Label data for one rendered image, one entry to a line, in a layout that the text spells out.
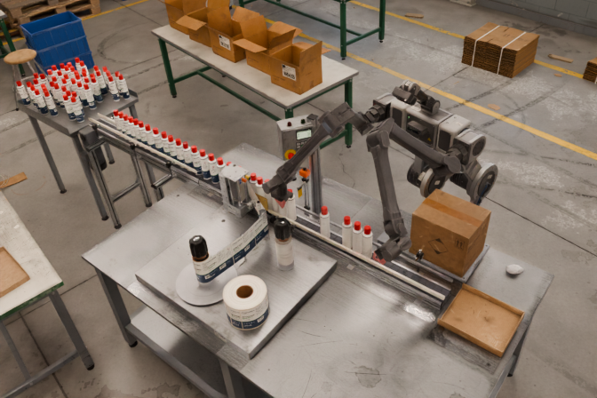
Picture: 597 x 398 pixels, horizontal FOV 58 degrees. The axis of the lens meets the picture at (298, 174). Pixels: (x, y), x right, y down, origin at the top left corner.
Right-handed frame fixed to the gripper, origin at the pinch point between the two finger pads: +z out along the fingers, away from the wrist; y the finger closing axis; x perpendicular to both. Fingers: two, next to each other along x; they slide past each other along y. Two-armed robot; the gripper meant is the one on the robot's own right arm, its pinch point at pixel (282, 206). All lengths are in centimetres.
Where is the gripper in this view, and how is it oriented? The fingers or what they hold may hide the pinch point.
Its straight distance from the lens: 278.8
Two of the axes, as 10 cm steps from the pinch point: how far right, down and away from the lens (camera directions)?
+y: 7.8, 3.6, -5.1
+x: 6.2, -5.0, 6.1
